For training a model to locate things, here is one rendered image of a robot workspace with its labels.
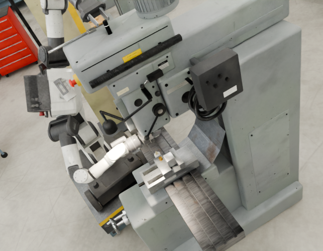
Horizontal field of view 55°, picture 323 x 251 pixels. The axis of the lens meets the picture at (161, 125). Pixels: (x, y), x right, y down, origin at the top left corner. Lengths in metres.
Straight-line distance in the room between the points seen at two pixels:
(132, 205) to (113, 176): 0.47
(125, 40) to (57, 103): 0.65
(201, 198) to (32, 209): 2.32
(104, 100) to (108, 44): 2.33
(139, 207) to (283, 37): 1.37
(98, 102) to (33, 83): 1.89
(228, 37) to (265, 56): 0.21
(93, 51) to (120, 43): 0.12
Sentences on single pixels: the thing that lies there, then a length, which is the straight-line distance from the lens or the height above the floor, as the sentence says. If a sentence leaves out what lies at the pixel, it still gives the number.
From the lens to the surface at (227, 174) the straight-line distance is 2.18.
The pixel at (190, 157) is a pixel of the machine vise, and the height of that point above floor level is 1.00.
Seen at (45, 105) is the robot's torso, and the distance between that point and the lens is 1.82.
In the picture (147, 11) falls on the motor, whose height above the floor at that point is 1.93.
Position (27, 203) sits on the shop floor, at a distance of 3.84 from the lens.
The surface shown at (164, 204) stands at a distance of 2.05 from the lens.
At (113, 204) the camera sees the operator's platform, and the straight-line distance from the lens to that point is 2.69.
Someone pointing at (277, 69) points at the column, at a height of 1.39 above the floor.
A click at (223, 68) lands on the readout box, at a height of 1.69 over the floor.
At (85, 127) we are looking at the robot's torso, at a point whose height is 1.11.
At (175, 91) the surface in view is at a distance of 1.58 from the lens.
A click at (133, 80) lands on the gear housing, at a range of 1.44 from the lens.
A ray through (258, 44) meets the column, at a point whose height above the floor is 1.56.
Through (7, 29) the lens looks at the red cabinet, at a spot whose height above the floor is 0.80.
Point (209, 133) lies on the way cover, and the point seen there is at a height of 0.99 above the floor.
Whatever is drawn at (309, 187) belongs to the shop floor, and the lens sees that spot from 2.93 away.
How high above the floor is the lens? 2.48
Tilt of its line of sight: 43 degrees down
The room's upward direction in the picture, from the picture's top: 23 degrees counter-clockwise
